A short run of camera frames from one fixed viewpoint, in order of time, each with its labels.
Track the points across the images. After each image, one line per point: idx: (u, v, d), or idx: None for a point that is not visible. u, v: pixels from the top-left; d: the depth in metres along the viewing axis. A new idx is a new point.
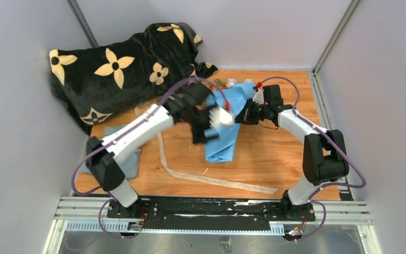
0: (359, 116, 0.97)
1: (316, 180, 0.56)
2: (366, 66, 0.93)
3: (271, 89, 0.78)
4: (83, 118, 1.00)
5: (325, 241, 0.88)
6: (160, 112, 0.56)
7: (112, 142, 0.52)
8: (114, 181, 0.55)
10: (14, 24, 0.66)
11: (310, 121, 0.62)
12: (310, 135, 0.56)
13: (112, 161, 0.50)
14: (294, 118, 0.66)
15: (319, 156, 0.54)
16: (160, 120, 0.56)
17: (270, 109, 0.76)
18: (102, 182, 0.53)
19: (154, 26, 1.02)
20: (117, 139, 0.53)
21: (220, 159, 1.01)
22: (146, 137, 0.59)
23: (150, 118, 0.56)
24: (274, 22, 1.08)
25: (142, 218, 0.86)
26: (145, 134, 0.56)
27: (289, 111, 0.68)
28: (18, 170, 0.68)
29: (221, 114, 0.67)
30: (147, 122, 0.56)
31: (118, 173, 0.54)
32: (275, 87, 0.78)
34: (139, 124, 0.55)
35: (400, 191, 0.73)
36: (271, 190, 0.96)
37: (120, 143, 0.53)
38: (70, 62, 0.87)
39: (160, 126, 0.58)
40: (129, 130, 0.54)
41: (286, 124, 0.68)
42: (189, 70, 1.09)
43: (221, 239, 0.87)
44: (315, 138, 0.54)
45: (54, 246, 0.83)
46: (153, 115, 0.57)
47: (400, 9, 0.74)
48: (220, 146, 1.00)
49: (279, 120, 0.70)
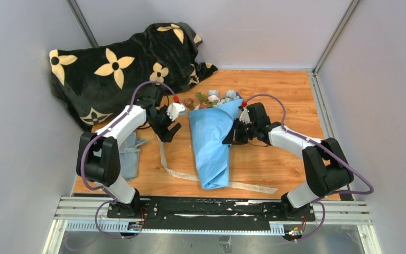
0: (359, 116, 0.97)
1: (324, 193, 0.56)
2: (366, 66, 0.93)
3: (255, 109, 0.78)
4: (83, 118, 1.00)
5: (324, 241, 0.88)
6: (135, 108, 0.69)
7: (108, 130, 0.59)
8: (114, 171, 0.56)
10: (13, 24, 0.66)
11: (302, 135, 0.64)
12: (307, 148, 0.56)
13: (114, 141, 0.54)
14: (285, 135, 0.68)
15: (320, 169, 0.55)
16: (137, 112, 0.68)
17: (259, 129, 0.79)
18: (105, 172, 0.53)
19: (154, 26, 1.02)
20: (111, 128, 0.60)
21: (216, 186, 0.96)
22: (128, 131, 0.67)
23: (130, 112, 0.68)
24: (274, 22, 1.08)
25: (142, 218, 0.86)
26: (128, 125, 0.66)
27: (279, 129, 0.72)
28: (18, 170, 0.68)
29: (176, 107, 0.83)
30: (128, 115, 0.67)
31: (117, 162, 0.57)
32: (259, 106, 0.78)
34: (123, 117, 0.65)
35: (400, 191, 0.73)
36: (271, 190, 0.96)
37: (114, 130, 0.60)
38: (70, 62, 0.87)
39: (137, 119, 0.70)
40: (117, 121, 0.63)
41: (279, 142, 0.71)
42: (189, 70, 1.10)
43: (221, 239, 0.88)
44: (314, 151, 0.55)
45: (55, 246, 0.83)
46: (130, 110, 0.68)
47: (401, 9, 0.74)
48: (214, 172, 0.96)
49: (271, 139, 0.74)
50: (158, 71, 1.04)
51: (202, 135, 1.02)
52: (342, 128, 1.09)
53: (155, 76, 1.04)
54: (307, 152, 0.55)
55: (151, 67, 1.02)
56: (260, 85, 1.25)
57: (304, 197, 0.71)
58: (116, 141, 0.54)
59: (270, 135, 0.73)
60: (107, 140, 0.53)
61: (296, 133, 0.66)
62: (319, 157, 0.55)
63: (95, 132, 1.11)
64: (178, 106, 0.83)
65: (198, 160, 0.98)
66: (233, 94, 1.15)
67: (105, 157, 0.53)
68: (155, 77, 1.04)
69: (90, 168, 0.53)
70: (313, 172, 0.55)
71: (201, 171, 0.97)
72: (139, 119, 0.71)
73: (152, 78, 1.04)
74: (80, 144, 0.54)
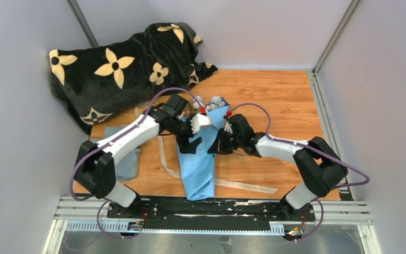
0: (359, 116, 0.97)
1: (325, 191, 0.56)
2: (366, 66, 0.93)
3: (239, 122, 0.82)
4: (83, 118, 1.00)
5: (324, 241, 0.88)
6: (148, 119, 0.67)
7: (109, 144, 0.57)
8: (105, 185, 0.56)
10: (14, 24, 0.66)
11: (287, 140, 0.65)
12: (297, 152, 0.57)
13: (111, 159, 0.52)
14: (273, 144, 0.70)
15: (314, 169, 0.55)
16: (147, 127, 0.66)
17: (246, 143, 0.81)
18: (95, 187, 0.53)
19: (154, 26, 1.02)
20: (112, 142, 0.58)
21: (202, 197, 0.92)
22: (134, 144, 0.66)
23: (140, 125, 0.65)
24: (274, 22, 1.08)
25: (142, 218, 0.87)
26: (134, 139, 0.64)
27: (266, 140, 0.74)
28: (18, 169, 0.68)
29: (199, 119, 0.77)
30: (138, 127, 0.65)
31: (111, 177, 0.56)
32: (242, 119, 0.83)
34: (130, 129, 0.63)
35: (400, 191, 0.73)
36: (271, 190, 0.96)
37: (116, 144, 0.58)
38: (70, 62, 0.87)
39: (146, 133, 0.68)
40: (123, 134, 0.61)
41: (268, 151, 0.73)
42: (189, 70, 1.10)
43: (221, 239, 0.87)
44: (304, 154, 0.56)
45: (55, 246, 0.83)
46: (141, 123, 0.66)
47: (400, 9, 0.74)
48: (200, 182, 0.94)
49: (260, 151, 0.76)
50: (158, 71, 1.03)
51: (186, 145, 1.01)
52: (342, 128, 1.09)
53: (155, 76, 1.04)
54: (298, 155, 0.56)
55: (151, 67, 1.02)
56: (260, 85, 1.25)
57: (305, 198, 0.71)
58: (112, 159, 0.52)
59: (259, 146, 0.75)
60: (103, 156, 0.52)
61: (283, 138, 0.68)
62: (310, 157, 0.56)
63: (95, 132, 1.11)
64: (202, 117, 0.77)
65: (183, 171, 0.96)
66: (220, 100, 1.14)
67: (98, 173, 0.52)
68: (155, 77, 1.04)
69: (81, 177, 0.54)
70: (309, 174, 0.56)
71: (186, 182, 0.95)
72: (149, 133, 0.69)
73: (152, 78, 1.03)
74: (79, 152, 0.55)
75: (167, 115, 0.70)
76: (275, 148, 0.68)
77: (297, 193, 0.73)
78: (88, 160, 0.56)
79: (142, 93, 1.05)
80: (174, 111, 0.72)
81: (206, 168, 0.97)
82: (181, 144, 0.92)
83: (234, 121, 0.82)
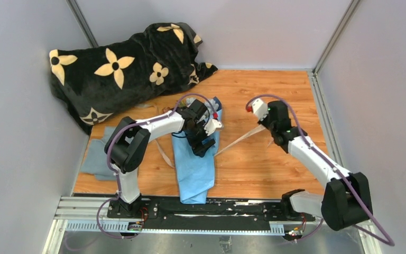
0: (359, 116, 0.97)
1: (338, 224, 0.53)
2: (366, 66, 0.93)
3: (279, 109, 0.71)
4: (83, 118, 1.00)
5: (325, 242, 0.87)
6: (177, 115, 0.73)
7: (145, 123, 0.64)
8: (135, 161, 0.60)
10: (13, 24, 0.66)
11: (329, 160, 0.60)
12: (332, 182, 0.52)
13: (147, 134, 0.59)
14: (309, 151, 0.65)
15: (341, 206, 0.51)
16: (177, 119, 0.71)
17: (278, 133, 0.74)
18: (128, 159, 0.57)
19: (154, 26, 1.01)
20: (149, 123, 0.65)
21: (192, 202, 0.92)
22: (163, 132, 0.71)
23: (170, 117, 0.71)
24: (274, 22, 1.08)
25: (142, 218, 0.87)
26: (165, 127, 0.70)
27: (303, 142, 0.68)
28: (18, 168, 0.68)
29: (212, 123, 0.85)
30: (168, 118, 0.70)
31: (141, 153, 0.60)
32: (283, 107, 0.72)
34: (162, 117, 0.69)
35: (400, 191, 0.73)
36: (267, 190, 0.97)
37: (150, 125, 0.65)
38: (70, 62, 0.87)
39: (173, 126, 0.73)
40: (157, 119, 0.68)
41: (297, 154, 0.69)
42: (189, 70, 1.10)
43: (221, 238, 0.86)
44: (339, 186, 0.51)
45: (54, 246, 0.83)
46: (171, 115, 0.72)
47: (400, 10, 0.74)
48: (192, 186, 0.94)
49: (289, 148, 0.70)
50: (158, 71, 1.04)
51: (185, 148, 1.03)
52: (342, 128, 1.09)
53: (155, 76, 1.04)
54: (332, 186, 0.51)
55: (151, 67, 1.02)
56: (260, 85, 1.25)
57: (310, 210, 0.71)
58: (149, 134, 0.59)
59: (291, 145, 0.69)
60: (142, 130, 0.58)
61: (321, 153, 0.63)
62: (344, 193, 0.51)
63: (95, 132, 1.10)
64: (215, 121, 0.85)
65: (178, 173, 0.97)
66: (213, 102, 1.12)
67: (134, 145, 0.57)
68: (155, 77, 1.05)
69: (116, 148, 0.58)
70: (335, 206, 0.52)
71: (181, 184, 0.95)
72: (176, 127, 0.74)
73: (152, 78, 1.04)
74: (118, 125, 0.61)
75: (190, 115, 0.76)
76: (307, 159, 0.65)
77: (306, 202, 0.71)
78: (123, 135, 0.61)
79: (142, 93, 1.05)
80: (195, 114, 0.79)
81: (204, 174, 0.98)
82: (193, 145, 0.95)
83: (273, 106, 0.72)
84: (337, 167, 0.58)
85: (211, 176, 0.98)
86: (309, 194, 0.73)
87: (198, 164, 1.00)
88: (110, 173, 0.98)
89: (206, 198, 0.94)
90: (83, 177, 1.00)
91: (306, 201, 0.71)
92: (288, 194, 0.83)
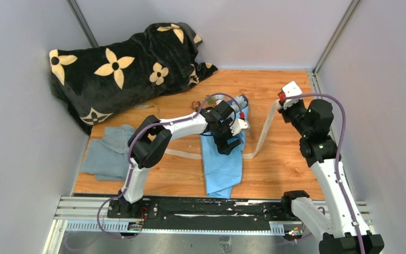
0: (359, 116, 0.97)
1: None
2: (366, 67, 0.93)
3: (321, 118, 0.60)
4: (83, 118, 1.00)
5: None
6: (201, 116, 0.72)
7: (169, 124, 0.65)
8: (154, 159, 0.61)
10: (12, 23, 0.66)
11: (353, 210, 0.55)
12: (344, 239, 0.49)
13: (168, 135, 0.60)
14: (334, 186, 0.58)
15: None
16: (200, 122, 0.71)
17: (307, 143, 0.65)
18: (148, 155, 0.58)
19: (154, 26, 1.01)
20: (172, 123, 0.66)
21: (217, 195, 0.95)
22: (185, 133, 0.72)
23: (194, 119, 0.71)
24: (274, 22, 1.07)
25: (142, 218, 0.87)
26: (187, 128, 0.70)
27: (332, 170, 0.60)
28: (18, 168, 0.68)
29: (239, 123, 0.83)
30: (191, 120, 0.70)
31: (160, 153, 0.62)
32: (329, 116, 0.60)
34: (186, 119, 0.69)
35: (400, 191, 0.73)
36: (269, 190, 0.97)
37: (174, 126, 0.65)
38: (70, 62, 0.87)
39: (196, 128, 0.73)
40: (181, 120, 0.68)
41: (318, 174, 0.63)
42: (189, 70, 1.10)
43: (221, 238, 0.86)
44: (350, 245, 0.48)
45: (55, 246, 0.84)
46: (195, 117, 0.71)
47: (400, 10, 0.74)
48: (219, 181, 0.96)
49: (312, 166, 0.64)
50: (158, 71, 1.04)
51: (213, 144, 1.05)
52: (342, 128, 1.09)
53: (155, 76, 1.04)
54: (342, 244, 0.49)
55: (151, 67, 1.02)
56: (260, 85, 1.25)
57: (307, 223, 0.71)
58: (170, 135, 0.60)
59: (317, 167, 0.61)
60: (165, 131, 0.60)
61: (348, 196, 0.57)
62: (354, 252, 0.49)
63: (95, 132, 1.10)
64: (241, 121, 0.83)
65: (206, 166, 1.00)
66: (241, 100, 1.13)
67: (155, 144, 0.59)
68: (155, 77, 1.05)
69: (138, 145, 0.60)
70: None
71: (206, 177, 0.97)
72: (198, 129, 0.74)
73: (152, 78, 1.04)
74: (142, 123, 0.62)
75: (214, 118, 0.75)
76: (327, 190, 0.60)
77: (307, 216, 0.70)
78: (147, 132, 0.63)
79: (142, 93, 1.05)
80: (221, 116, 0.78)
81: (230, 170, 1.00)
82: (219, 144, 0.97)
83: (317, 112, 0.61)
84: (358, 222, 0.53)
85: (238, 173, 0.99)
86: (314, 208, 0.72)
87: (225, 160, 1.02)
88: (110, 173, 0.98)
89: (230, 194, 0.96)
90: (83, 177, 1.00)
91: (309, 216, 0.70)
92: (291, 194, 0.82)
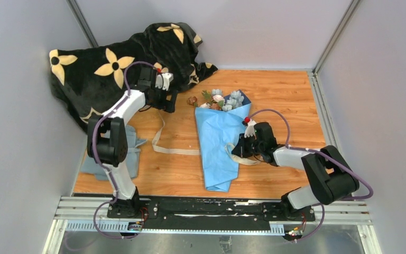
0: (359, 115, 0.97)
1: (329, 198, 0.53)
2: (366, 66, 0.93)
3: (264, 131, 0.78)
4: (83, 118, 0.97)
5: (325, 241, 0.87)
6: (135, 91, 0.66)
7: (113, 112, 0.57)
8: (122, 150, 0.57)
10: (12, 23, 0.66)
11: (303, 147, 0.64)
12: (307, 156, 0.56)
13: (120, 119, 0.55)
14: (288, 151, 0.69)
15: (323, 176, 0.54)
16: (137, 96, 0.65)
17: (266, 151, 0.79)
18: (116, 150, 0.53)
19: (154, 26, 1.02)
20: (115, 110, 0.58)
21: (216, 189, 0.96)
22: (131, 114, 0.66)
23: (130, 96, 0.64)
24: (274, 22, 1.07)
25: (142, 218, 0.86)
26: (131, 108, 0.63)
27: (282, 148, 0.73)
28: (17, 168, 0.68)
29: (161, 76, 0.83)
30: (129, 98, 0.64)
31: (125, 141, 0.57)
32: (267, 127, 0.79)
34: (123, 100, 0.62)
35: (400, 191, 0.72)
36: (270, 190, 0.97)
37: (120, 111, 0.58)
38: (71, 62, 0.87)
39: (137, 103, 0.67)
40: (120, 103, 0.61)
41: (283, 161, 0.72)
42: (189, 70, 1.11)
43: (221, 239, 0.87)
44: (313, 157, 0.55)
45: (54, 246, 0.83)
46: (130, 94, 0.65)
47: (400, 9, 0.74)
48: (218, 175, 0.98)
49: (277, 161, 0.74)
50: None
51: (212, 138, 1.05)
52: (342, 128, 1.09)
53: None
54: (307, 157, 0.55)
55: None
56: (260, 85, 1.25)
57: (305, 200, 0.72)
58: (122, 120, 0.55)
59: (277, 154, 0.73)
60: (114, 119, 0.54)
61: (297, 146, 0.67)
62: (319, 163, 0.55)
63: None
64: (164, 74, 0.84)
65: (204, 161, 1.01)
66: (238, 94, 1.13)
67: (114, 136, 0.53)
68: None
69: (101, 147, 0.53)
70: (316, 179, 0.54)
71: (205, 171, 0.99)
72: (140, 102, 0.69)
73: None
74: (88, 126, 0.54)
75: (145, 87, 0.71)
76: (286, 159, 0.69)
77: (300, 193, 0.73)
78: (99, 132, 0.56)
79: None
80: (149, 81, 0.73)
81: (228, 165, 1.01)
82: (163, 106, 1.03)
83: (259, 128, 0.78)
84: None
85: (234, 168, 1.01)
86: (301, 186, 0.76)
87: (223, 155, 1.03)
88: None
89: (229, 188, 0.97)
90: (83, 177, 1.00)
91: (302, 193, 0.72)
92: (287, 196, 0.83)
